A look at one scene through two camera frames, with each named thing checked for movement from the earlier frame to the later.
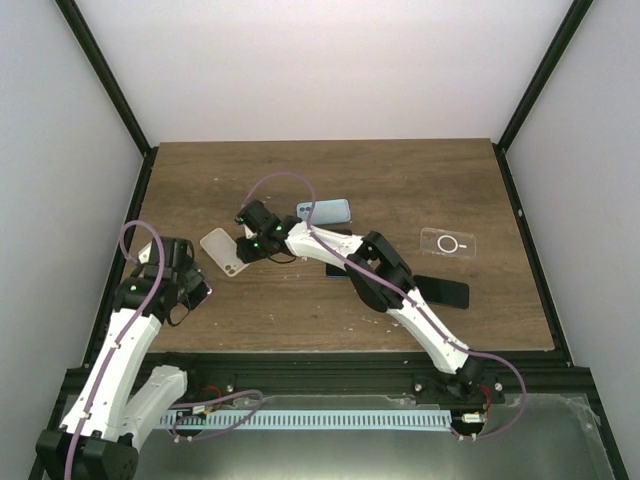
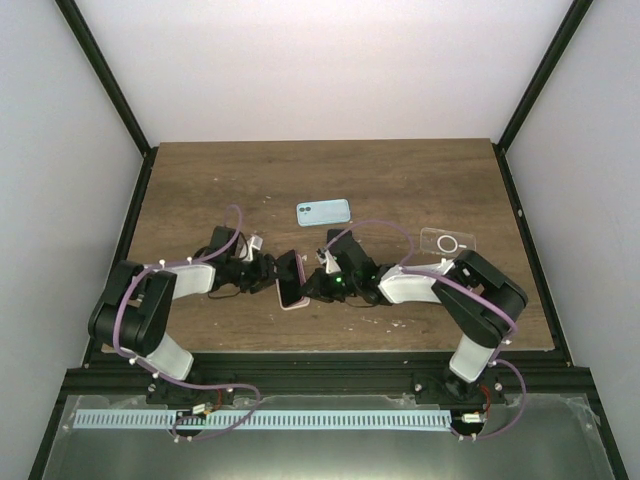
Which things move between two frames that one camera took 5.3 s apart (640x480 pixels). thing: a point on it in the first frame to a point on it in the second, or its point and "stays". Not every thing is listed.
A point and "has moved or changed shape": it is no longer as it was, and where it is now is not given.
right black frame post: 553,54 stays
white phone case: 224,250 has moved or changed shape
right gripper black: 247,255 to 316,282
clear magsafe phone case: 447,243 stays
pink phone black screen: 196,298 to 292,279
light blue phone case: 332,211 stays
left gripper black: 194,274 to 264,273
